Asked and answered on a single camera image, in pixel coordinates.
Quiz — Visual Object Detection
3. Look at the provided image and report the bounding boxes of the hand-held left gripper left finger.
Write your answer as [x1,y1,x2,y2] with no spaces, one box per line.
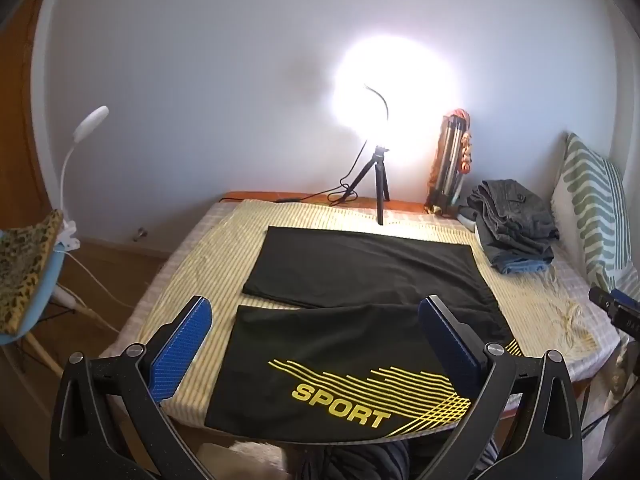
[50,296,213,480]

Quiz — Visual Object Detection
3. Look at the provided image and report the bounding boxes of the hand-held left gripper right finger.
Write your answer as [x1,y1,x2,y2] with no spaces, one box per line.
[417,296,586,480]

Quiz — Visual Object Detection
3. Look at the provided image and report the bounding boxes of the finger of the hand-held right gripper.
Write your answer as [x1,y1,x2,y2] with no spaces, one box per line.
[588,286,638,313]

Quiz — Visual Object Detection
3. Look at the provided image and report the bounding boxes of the black pants with yellow print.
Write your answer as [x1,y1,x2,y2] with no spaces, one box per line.
[205,226,523,445]

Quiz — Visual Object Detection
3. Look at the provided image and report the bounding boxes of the blue jeans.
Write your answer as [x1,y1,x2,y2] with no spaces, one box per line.
[492,254,554,276]

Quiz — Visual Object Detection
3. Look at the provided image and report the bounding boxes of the yellow striped blanket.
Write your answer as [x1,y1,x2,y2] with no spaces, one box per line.
[117,199,596,421]

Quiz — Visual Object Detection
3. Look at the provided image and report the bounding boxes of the green striped pillow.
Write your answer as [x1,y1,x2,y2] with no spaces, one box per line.
[550,132,640,306]

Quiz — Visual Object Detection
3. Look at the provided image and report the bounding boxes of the grey folded clothes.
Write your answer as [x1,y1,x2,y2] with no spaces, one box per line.
[467,179,560,261]

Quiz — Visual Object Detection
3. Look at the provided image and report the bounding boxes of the light blue chair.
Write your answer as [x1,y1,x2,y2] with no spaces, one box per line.
[0,230,96,378]

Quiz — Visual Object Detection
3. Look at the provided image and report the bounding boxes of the person's dark striped clothing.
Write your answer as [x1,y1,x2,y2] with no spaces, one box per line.
[300,439,416,480]

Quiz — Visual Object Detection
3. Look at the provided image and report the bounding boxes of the small black tripod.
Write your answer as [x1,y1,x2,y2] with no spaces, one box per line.
[347,145,391,226]

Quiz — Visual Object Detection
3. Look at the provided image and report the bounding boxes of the blue chair leopard cushion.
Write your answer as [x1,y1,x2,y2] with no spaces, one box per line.
[0,210,65,336]

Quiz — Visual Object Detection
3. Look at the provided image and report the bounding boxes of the orange floral cloth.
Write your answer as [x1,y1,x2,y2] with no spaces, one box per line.
[451,108,474,176]

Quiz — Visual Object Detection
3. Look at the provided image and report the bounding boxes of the white clip lamp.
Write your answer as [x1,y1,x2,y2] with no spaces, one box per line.
[50,105,110,252]

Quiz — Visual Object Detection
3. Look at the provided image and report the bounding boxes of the wooden door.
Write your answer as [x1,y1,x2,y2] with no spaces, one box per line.
[0,0,66,241]

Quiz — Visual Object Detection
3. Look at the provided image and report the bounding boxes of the white lamp cable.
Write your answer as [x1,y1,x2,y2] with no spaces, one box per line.
[54,245,147,313]

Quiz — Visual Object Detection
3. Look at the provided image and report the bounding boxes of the black ring light cable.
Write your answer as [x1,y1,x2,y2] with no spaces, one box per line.
[220,142,368,207]

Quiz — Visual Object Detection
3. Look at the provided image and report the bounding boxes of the round ring light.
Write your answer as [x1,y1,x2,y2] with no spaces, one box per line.
[332,37,458,148]

